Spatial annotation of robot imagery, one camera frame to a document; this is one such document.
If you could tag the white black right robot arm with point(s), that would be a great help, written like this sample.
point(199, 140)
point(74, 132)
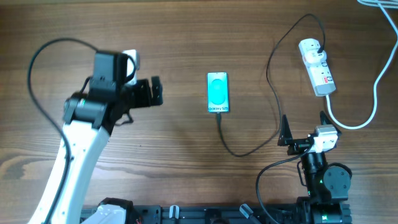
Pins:
point(327, 184)

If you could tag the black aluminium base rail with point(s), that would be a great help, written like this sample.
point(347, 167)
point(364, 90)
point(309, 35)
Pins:
point(282, 213)

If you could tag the white power strip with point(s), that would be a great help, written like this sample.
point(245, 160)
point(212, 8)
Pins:
point(320, 77)

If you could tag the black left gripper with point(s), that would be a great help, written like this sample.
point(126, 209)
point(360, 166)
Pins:
point(145, 99)

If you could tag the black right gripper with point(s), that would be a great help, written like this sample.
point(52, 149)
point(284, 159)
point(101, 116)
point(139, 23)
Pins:
point(286, 139)

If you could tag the white charger plug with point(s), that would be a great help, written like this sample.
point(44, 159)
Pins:
point(313, 58)

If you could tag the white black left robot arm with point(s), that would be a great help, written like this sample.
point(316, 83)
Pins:
point(89, 120)

